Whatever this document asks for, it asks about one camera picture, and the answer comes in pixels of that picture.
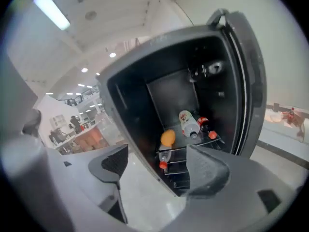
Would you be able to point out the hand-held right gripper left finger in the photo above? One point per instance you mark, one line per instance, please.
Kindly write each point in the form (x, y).
(106, 170)

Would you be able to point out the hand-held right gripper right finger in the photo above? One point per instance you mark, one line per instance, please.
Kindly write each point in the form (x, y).
(217, 197)

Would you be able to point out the orange fruit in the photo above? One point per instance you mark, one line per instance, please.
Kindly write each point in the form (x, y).
(168, 137)

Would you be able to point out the black mini fridge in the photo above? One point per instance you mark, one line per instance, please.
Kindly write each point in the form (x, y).
(135, 100)

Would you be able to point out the clear bottle red cap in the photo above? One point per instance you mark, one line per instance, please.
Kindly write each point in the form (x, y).
(164, 158)

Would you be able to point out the dark cola bottle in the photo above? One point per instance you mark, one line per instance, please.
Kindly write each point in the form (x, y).
(205, 126)

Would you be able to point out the white label bottle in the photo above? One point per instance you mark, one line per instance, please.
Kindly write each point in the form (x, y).
(188, 123)

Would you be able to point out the brown bag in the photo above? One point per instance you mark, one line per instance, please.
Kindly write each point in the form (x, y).
(293, 120)

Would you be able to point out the long ceiling light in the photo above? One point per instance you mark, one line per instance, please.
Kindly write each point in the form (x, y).
(51, 10)

